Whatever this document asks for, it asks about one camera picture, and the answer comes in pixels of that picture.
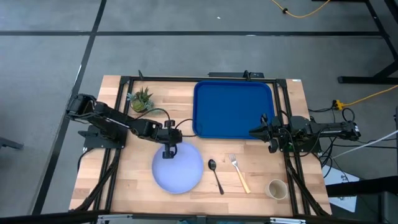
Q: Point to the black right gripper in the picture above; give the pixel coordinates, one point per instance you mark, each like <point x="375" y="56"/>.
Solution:
<point x="275" y="132"/>

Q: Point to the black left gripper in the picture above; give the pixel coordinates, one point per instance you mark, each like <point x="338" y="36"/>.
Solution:
<point x="164" y="137"/>

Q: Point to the pale lilac round plate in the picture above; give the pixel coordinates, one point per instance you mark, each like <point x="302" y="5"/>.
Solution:
<point x="180" y="174"/>

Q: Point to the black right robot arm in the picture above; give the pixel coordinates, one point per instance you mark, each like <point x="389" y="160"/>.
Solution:
<point x="326" y="129"/>

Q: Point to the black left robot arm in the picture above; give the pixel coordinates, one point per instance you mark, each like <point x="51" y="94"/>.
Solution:
<point x="109" y="116"/>

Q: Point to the blue plastic tray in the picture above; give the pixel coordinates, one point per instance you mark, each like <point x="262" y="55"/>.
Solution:
<point x="230" y="109"/>

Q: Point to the dark metal spoon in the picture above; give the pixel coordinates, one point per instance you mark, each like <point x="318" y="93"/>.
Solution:
<point x="212" y="165"/>

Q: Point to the beige paper cup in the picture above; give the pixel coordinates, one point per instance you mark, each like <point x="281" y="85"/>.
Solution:
<point x="276" y="189"/>

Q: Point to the small potted succulent plant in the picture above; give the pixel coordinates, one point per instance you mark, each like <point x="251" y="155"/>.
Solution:
<point x="140" y="101"/>

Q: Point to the white paper sheet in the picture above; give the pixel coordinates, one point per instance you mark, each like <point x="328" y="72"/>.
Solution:
<point x="339" y="179"/>

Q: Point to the black furniture bar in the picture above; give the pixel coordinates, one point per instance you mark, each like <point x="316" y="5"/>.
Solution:
<point x="363" y="186"/>

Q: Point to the dark grey chair foot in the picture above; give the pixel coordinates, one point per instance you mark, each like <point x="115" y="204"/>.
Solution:
<point x="9" y="143"/>

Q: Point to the black aluminium table frame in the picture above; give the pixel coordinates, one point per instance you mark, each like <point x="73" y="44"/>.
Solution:
<point x="171" y="78"/>

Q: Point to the black desk leg frame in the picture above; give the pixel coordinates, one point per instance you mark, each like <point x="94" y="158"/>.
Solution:
<point x="367" y="80"/>

